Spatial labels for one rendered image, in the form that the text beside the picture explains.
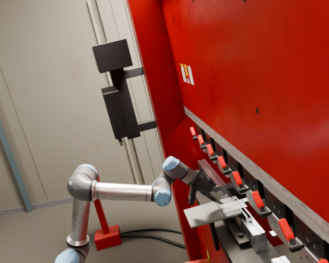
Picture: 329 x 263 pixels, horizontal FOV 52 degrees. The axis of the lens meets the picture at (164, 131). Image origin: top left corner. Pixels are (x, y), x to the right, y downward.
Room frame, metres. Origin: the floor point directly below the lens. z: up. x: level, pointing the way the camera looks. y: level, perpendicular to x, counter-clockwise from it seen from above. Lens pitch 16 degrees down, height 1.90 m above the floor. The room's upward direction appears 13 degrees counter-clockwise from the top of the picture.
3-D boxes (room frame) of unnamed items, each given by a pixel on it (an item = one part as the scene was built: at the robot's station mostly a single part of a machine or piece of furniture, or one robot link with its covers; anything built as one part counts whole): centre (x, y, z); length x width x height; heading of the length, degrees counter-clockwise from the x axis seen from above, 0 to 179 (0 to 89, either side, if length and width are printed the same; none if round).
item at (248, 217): (1.52, -0.29, 0.99); 0.20 x 0.03 x 0.03; 5
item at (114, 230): (3.11, 0.83, 0.42); 0.25 x 0.20 x 0.83; 95
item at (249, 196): (1.18, -0.32, 1.26); 0.15 x 0.09 x 0.17; 5
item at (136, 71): (2.83, 0.10, 1.67); 0.40 x 0.24 x 0.07; 5
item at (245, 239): (1.51, -0.23, 0.89); 0.30 x 0.05 x 0.03; 5
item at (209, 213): (1.54, -0.14, 1.00); 0.26 x 0.18 x 0.01; 95
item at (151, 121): (2.83, 0.10, 1.18); 0.40 x 0.24 x 0.07; 5
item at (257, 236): (1.50, -0.29, 0.92); 0.39 x 0.06 x 0.10; 5
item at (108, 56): (2.76, 0.28, 1.52); 0.51 x 0.25 x 0.85; 9
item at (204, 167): (2.10, -0.24, 0.92); 0.50 x 0.06 x 0.10; 5
